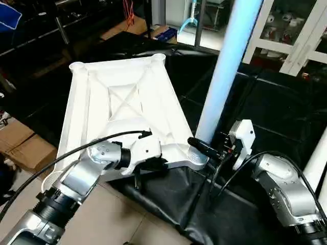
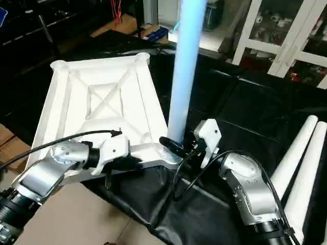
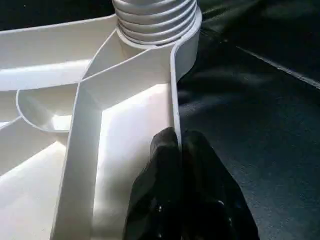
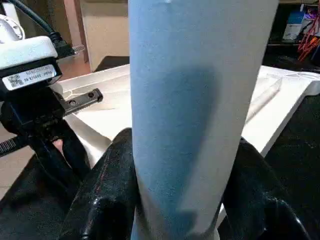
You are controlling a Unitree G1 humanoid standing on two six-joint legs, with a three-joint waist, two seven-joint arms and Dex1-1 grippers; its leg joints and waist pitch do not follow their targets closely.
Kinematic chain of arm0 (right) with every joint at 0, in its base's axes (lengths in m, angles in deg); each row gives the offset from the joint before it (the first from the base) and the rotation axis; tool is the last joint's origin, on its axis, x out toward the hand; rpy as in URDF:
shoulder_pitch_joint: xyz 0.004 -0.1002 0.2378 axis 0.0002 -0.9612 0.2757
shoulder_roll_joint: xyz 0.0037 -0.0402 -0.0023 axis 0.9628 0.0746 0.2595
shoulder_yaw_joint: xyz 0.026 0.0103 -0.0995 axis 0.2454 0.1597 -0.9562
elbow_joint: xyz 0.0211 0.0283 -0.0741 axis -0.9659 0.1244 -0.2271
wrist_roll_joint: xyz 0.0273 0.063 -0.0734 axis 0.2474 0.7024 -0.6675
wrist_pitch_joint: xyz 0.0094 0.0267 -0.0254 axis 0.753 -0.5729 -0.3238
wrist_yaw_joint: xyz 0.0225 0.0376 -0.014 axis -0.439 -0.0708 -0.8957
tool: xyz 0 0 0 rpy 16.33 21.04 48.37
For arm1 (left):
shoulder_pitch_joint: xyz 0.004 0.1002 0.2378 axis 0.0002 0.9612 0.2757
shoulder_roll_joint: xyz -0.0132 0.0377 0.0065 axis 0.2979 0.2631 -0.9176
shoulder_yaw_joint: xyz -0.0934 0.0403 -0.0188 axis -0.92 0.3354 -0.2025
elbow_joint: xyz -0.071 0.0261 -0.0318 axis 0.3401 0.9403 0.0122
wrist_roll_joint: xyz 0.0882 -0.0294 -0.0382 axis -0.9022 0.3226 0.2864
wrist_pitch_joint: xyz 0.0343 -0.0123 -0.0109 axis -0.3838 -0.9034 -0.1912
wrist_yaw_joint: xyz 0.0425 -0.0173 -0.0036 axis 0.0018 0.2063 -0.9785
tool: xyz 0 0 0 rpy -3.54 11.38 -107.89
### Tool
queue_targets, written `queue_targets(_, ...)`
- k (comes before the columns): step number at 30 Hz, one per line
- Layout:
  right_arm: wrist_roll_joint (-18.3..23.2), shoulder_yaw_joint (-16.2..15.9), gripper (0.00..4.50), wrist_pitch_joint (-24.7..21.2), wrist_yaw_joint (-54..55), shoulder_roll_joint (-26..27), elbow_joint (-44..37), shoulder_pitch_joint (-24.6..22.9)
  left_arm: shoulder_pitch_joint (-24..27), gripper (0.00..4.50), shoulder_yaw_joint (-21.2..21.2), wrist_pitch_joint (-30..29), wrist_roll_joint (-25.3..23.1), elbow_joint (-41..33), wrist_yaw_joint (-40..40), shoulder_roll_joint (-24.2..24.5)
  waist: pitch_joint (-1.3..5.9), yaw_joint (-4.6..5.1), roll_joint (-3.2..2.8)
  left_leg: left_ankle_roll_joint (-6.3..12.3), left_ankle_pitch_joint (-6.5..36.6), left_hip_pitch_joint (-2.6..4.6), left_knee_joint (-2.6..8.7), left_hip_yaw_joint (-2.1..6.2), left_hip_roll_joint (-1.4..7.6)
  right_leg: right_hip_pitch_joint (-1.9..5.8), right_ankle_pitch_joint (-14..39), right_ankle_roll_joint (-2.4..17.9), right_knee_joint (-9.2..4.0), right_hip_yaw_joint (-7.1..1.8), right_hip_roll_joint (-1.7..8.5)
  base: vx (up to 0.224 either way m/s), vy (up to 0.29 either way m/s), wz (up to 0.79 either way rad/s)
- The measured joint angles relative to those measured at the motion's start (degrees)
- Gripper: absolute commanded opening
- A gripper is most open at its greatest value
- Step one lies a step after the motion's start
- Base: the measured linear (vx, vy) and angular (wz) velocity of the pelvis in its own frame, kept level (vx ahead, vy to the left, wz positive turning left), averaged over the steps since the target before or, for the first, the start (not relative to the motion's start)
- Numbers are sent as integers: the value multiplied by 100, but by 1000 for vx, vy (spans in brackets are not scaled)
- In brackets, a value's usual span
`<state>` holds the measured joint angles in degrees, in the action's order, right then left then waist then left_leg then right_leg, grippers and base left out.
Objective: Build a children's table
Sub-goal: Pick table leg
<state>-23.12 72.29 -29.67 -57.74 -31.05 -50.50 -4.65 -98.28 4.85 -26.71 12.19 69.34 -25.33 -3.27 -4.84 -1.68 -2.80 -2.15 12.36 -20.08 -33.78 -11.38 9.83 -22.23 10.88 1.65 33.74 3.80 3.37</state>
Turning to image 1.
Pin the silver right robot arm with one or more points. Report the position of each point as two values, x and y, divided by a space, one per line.
286 189

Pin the light blue hanger hook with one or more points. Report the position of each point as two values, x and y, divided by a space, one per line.
190 21

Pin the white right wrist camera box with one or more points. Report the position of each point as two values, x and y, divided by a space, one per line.
242 140

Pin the black work mat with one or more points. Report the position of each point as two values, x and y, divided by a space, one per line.
265 102

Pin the small blue box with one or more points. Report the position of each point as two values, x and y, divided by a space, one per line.
165 34

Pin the white drawer cabinet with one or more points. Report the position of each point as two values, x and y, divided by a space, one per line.
291 35

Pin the white plastic table top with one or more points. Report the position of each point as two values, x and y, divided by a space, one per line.
117 97

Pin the brown cardboard box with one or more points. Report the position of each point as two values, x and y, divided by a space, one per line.
23 145

